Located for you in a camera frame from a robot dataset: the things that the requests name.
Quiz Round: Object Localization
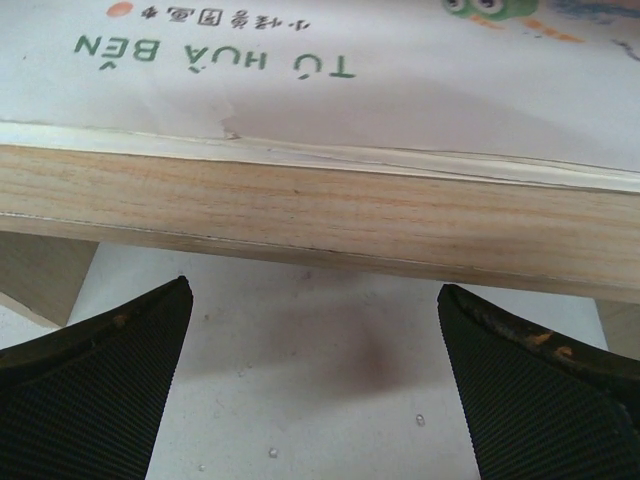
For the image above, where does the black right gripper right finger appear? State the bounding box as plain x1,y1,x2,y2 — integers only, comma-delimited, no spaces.
437,284,639,479

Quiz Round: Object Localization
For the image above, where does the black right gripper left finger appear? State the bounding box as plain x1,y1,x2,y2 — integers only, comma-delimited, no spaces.
1,276,193,479

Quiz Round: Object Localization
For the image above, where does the light wooden bookshelf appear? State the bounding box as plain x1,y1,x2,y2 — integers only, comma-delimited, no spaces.
0,143,640,361

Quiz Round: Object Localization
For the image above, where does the white spiral notebook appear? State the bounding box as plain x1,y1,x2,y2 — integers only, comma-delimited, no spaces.
1,1,639,193

